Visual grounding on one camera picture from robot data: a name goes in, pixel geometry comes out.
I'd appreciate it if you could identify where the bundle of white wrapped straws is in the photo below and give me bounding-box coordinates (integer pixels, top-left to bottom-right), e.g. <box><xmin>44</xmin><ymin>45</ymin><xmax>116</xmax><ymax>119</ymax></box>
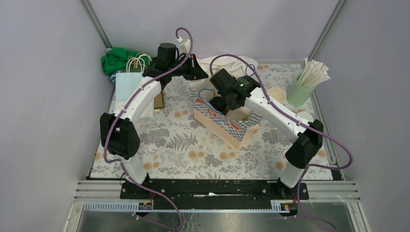
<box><xmin>296</xmin><ymin>58</ymin><xmax>331</xmax><ymax>88</ymax></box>

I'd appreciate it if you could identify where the blue checkered paper bag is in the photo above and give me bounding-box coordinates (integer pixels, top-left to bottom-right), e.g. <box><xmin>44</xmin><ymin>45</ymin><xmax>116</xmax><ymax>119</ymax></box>
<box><xmin>190</xmin><ymin>78</ymin><xmax>262</xmax><ymax>151</ymax></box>

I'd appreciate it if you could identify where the green straw holder cup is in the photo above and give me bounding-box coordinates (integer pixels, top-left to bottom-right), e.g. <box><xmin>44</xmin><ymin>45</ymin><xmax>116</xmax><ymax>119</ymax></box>
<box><xmin>286</xmin><ymin>73</ymin><xmax>315</xmax><ymax>107</ymax></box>

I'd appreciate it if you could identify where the stack of white lids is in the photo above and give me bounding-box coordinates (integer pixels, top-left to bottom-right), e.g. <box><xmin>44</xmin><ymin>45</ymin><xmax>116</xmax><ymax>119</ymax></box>
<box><xmin>297</xmin><ymin>111</ymin><xmax>314</xmax><ymax>122</ymax></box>

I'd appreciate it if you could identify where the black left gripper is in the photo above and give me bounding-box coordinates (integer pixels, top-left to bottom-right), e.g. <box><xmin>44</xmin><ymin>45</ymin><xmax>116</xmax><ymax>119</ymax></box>
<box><xmin>168</xmin><ymin>53</ymin><xmax>208</xmax><ymax>80</ymax></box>

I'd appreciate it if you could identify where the stack of black paper cups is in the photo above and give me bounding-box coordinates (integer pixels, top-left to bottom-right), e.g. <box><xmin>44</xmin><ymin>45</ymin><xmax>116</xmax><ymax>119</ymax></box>
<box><xmin>267</xmin><ymin>87</ymin><xmax>286</xmax><ymax>104</ymax></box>

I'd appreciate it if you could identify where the white cloth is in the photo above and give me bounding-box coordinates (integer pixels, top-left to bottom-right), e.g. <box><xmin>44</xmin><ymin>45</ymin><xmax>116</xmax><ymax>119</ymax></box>
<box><xmin>197</xmin><ymin>56</ymin><xmax>254</xmax><ymax>78</ymax></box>

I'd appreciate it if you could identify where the light blue paper bag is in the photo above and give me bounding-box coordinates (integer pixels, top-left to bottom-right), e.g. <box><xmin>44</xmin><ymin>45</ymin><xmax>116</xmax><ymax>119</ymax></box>
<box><xmin>114</xmin><ymin>72</ymin><xmax>161</xmax><ymax>119</ymax></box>

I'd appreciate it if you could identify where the floral tablecloth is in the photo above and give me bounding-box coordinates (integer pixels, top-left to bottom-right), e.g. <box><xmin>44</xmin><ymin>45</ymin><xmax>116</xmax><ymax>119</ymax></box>
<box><xmin>91</xmin><ymin>63</ymin><xmax>334</xmax><ymax>180</ymax></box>

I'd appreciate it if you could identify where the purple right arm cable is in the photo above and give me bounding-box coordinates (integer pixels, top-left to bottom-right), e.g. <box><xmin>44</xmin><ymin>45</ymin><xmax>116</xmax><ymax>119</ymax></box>
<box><xmin>209</xmin><ymin>54</ymin><xmax>354</xmax><ymax>232</ymax></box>

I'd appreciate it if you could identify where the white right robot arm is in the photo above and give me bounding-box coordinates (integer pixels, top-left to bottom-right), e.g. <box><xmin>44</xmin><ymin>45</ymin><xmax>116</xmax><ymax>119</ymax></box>
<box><xmin>210</xmin><ymin>69</ymin><xmax>323</xmax><ymax>199</ymax></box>

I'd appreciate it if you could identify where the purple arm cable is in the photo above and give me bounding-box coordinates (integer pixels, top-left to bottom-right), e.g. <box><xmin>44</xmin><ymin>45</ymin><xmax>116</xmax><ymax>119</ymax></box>
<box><xmin>103</xmin><ymin>27</ymin><xmax>194</xmax><ymax>231</ymax></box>
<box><xmin>209</xmin><ymin>54</ymin><xmax>354</xmax><ymax>232</ymax></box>

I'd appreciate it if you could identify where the black coffee lid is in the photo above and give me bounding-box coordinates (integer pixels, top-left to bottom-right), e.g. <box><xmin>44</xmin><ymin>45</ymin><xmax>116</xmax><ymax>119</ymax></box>
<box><xmin>209</xmin><ymin>96</ymin><xmax>228</xmax><ymax>115</ymax></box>

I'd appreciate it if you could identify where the green cloth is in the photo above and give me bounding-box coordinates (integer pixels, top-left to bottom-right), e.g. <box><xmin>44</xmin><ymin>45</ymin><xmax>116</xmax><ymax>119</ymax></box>
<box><xmin>101</xmin><ymin>47</ymin><xmax>152</xmax><ymax>74</ymax></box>

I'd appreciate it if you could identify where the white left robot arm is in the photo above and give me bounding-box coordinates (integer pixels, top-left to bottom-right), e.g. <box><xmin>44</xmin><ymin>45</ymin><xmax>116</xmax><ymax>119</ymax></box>
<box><xmin>100</xmin><ymin>43</ymin><xmax>208</xmax><ymax>199</ymax></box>

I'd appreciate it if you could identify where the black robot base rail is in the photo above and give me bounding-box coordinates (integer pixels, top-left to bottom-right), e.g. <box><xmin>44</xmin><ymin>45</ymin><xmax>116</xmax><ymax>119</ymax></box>
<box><xmin>120</xmin><ymin>177</ymin><xmax>309</xmax><ymax>210</ymax></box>

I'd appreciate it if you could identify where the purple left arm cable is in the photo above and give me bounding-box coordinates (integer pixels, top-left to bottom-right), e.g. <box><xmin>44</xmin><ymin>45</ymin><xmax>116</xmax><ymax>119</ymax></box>
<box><xmin>103</xmin><ymin>27</ymin><xmax>194</xmax><ymax>231</ymax></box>

